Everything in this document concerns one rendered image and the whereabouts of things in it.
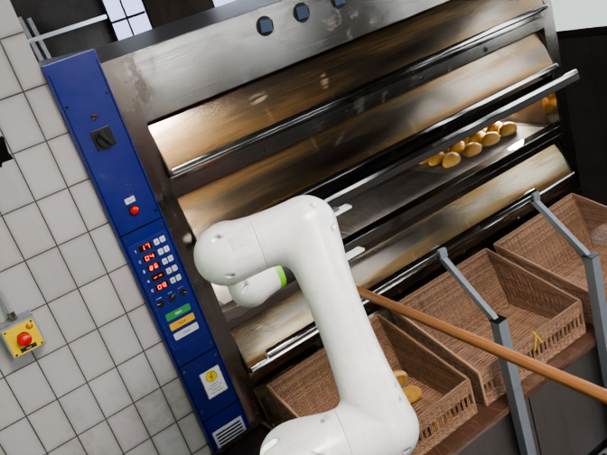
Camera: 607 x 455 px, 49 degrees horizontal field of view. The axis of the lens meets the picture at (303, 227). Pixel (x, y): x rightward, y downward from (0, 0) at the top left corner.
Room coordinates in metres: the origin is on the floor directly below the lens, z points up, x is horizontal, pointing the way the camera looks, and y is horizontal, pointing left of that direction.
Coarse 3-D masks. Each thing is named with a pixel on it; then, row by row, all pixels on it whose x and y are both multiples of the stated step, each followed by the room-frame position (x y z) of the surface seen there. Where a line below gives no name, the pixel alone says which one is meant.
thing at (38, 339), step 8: (24, 312) 1.85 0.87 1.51; (8, 320) 1.83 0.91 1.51; (16, 320) 1.81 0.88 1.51; (24, 320) 1.80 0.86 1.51; (32, 320) 1.80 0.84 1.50; (0, 328) 1.79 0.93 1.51; (8, 328) 1.78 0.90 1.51; (16, 328) 1.78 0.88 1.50; (24, 328) 1.79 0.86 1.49; (32, 328) 1.80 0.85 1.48; (8, 336) 1.77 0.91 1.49; (16, 336) 1.78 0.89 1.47; (32, 336) 1.79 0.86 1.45; (40, 336) 1.80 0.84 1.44; (8, 344) 1.77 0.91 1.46; (16, 344) 1.77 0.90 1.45; (32, 344) 1.79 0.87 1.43; (40, 344) 1.80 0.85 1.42; (16, 352) 1.77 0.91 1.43; (24, 352) 1.78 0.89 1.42
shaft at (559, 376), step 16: (384, 304) 1.77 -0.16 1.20; (400, 304) 1.73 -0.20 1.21; (416, 320) 1.64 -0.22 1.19; (432, 320) 1.59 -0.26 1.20; (464, 336) 1.47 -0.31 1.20; (496, 352) 1.37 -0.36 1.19; (512, 352) 1.34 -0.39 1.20; (528, 368) 1.28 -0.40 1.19; (544, 368) 1.25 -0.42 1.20; (560, 384) 1.21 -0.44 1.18; (576, 384) 1.17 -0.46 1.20; (592, 384) 1.15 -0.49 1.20
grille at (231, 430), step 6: (234, 420) 2.02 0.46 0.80; (240, 420) 2.03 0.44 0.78; (228, 426) 2.01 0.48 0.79; (234, 426) 2.02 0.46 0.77; (240, 426) 2.03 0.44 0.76; (216, 432) 1.99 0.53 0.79; (222, 432) 2.00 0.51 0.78; (228, 432) 2.01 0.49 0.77; (234, 432) 2.02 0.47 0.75; (240, 432) 2.03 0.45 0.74; (216, 438) 1.99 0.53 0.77; (222, 438) 2.00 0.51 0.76; (228, 438) 2.01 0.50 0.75; (222, 444) 1.99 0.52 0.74
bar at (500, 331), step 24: (528, 192) 2.27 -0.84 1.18; (552, 216) 2.21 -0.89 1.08; (456, 240) 2.09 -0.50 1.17; (576, 240) 2.13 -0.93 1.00; (600, 264) 2.07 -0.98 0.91; (384, 288) 1.95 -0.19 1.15; (600, 288) 2.06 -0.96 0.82; (600, 312) 2.05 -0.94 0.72; (504, 336) 1.86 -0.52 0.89; (600, 336) 2.07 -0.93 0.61; (504, 360) 1.86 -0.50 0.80; (600, 360) 2.09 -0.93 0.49; (504, 384) 1.88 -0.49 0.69; (528, 432) 1.86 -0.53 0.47
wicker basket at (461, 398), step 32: (384, 320) 2.29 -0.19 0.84; (320, 352) 2.19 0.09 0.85; (384, 352) 2.27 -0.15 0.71; (416, 352) 2.15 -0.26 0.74; (288, 384) 2.11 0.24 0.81; (320, 384) 2.14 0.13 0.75; (416, 384) 2.18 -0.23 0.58; (448, 384) 2.01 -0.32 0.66; (288, 416) 2.00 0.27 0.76; (416, 448) 1.79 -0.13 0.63
